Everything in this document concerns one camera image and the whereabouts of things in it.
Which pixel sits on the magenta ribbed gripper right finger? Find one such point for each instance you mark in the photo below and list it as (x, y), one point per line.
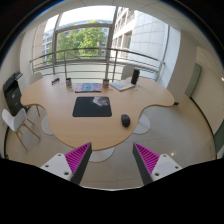
(153, 166)

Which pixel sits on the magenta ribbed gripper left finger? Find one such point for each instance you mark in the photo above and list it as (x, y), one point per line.
(70, 166)

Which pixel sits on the black computer mouse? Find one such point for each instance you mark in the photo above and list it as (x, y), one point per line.
(125, 119)

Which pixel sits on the black mouse pad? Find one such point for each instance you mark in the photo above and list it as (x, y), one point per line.
(92, 107)

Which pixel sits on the white chair with wooden legs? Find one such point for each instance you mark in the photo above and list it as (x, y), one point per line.
(15, 123)

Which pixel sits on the wooden curved table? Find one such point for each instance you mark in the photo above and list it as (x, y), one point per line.
(104, 118)

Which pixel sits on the red blue book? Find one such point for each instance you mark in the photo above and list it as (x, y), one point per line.
(88, 87)

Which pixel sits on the dark cup left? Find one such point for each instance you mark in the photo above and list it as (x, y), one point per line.
(68, 82)

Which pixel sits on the dark cup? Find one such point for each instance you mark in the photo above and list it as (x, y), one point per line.
(105, 83)
(68, 82)

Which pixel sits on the open white notebook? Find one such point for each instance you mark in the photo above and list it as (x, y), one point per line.
(122, 85)

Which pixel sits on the small dark object on table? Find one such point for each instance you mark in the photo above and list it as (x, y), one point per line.
(55, 81)

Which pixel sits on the dark cup right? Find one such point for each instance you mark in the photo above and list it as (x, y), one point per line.
(105, 83)

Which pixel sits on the black speaker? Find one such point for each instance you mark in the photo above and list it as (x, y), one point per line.
(135, 76)

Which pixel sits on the white chair behind table left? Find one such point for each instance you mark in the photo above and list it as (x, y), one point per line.
(35, 77)

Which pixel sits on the white chair behind table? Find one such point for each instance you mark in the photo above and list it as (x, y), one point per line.
(35, 77)
(127, 71)

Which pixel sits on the white chair behind table right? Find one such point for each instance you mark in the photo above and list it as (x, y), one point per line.
(127, 71)

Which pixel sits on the metal balcony railing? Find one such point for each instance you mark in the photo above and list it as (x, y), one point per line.
(94, 64)

